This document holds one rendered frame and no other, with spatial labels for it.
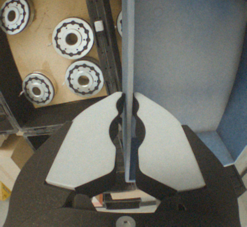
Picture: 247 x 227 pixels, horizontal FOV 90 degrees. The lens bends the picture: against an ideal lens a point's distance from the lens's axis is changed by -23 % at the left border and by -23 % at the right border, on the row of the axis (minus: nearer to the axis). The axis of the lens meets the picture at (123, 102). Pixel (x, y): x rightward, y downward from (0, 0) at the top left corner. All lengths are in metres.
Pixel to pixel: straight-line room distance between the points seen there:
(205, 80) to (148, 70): 0.07
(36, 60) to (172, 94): 0.37
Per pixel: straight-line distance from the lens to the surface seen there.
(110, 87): 0.33
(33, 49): 0.46
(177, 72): 0.18
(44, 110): 0.51
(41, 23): 0.43
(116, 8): 0.39
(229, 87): 0.22
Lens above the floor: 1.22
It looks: 57 degrees down
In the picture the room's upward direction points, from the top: 175 degrees clockwise
